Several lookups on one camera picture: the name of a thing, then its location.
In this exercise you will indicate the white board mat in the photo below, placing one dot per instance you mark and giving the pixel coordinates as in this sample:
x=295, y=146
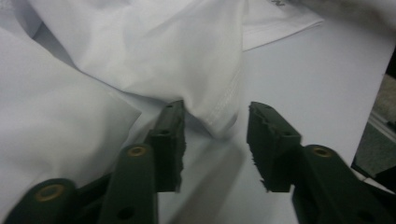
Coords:
x=311, y=87

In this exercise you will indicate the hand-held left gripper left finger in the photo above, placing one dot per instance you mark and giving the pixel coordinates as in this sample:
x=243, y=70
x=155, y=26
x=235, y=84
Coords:
x=169, y=149

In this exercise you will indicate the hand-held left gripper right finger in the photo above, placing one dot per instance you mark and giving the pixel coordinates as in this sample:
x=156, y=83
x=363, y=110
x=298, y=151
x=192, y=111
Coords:
x=274, y=152

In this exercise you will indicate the white shorts with black waistband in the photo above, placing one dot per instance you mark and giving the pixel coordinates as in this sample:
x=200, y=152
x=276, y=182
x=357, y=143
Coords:
x=140, y=46

